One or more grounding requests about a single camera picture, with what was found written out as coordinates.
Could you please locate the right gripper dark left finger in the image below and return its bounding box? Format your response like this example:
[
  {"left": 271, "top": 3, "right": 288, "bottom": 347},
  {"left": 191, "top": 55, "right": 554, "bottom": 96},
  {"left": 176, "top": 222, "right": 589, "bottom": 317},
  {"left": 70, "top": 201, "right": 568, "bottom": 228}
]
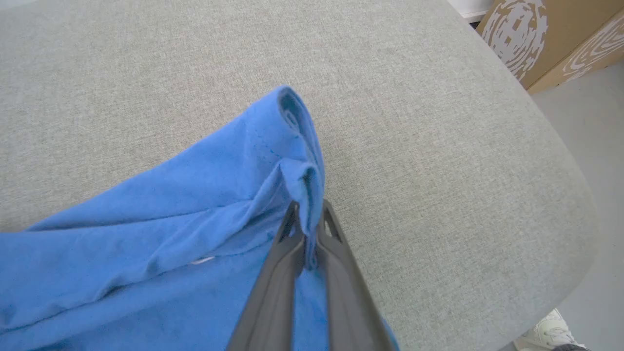
[{"left": 226, "top": 200, "right": 306, "bottom": 351}]

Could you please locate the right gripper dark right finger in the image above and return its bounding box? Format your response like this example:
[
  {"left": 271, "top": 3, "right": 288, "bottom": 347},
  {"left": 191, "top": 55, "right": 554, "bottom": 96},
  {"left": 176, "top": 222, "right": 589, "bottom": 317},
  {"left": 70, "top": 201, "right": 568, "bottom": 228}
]
[{"left": 312, "top": 198, "right": 396, "bottom": 351}]

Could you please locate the blue shirt with white sleeves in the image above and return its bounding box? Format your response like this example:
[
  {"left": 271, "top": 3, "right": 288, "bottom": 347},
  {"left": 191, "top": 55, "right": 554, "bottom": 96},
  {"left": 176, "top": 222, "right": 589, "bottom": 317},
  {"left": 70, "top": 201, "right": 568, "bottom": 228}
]
[{"left": 0, "top": 85, "right": 401, "bottom": 351}]

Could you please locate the grey fabric sofa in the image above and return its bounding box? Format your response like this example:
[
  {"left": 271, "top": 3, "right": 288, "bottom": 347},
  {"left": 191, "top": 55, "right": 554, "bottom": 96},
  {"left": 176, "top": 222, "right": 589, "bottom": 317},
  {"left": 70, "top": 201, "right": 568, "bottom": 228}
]
[{"left": 0, "top": 0, "right": 600, "bottom": 351}]

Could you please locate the white sneaker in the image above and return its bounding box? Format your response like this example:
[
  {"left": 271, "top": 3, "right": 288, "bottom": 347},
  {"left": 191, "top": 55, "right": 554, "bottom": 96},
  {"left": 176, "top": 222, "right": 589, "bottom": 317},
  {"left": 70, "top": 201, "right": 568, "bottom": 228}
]
[{"left": 513, "top": 308, "right": 588, "bottom": 351}]

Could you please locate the small printed cardboard box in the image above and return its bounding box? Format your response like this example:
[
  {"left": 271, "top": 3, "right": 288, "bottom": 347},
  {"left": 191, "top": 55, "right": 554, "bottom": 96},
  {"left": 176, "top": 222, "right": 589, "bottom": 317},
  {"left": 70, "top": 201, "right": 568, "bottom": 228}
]
[{"left": 526, "top": 10, "right": 624, "bottom": 95}]

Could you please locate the large printed cardboard box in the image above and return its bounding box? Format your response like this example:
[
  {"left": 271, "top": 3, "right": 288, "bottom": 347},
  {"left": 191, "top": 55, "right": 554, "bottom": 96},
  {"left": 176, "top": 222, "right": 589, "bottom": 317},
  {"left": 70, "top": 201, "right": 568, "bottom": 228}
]
[{"left": 475, "top": 0, "right": 624, "bottom": 89}]

